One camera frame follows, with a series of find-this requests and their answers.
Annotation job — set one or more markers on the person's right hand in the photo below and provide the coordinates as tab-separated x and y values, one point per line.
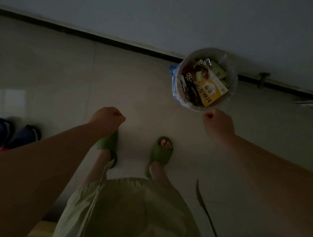
218	124

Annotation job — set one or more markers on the person's left hand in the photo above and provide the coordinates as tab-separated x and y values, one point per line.
107	119

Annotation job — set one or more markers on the black shoelace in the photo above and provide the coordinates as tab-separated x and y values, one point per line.
193	94

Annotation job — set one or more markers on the blue knit sneaker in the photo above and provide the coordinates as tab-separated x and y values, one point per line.
5	131
24	136

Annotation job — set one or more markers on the person's left forearm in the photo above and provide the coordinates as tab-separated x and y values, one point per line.
41	171

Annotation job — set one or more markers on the person's right forearm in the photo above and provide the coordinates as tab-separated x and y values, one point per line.
274	180

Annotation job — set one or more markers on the person's left leg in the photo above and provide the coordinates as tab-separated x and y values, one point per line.
97	166

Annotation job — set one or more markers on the person's leg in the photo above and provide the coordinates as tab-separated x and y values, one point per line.
159	173
97	166

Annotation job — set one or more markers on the person's right leg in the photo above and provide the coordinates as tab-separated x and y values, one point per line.
159	173

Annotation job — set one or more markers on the green foam slipper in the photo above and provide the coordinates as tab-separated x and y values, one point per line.
159	153
107	144

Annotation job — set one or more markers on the yellow cardboard box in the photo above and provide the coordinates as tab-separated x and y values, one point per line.
212	91

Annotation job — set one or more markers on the pale green packet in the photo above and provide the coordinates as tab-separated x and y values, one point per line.
218	69

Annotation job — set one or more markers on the round trash bin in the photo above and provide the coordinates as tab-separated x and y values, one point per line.
232	70

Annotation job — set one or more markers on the brown snack packet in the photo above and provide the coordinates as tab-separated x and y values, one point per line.
193	73

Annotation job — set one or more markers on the blue plastic bag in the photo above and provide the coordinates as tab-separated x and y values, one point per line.
174	80

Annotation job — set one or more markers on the silver foil wrapper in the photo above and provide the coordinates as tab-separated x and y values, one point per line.
207	61

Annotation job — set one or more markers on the black baseboard strip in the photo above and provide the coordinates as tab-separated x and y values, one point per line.
97	37

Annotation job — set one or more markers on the olive green shorts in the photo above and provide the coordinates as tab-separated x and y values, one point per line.
127	210

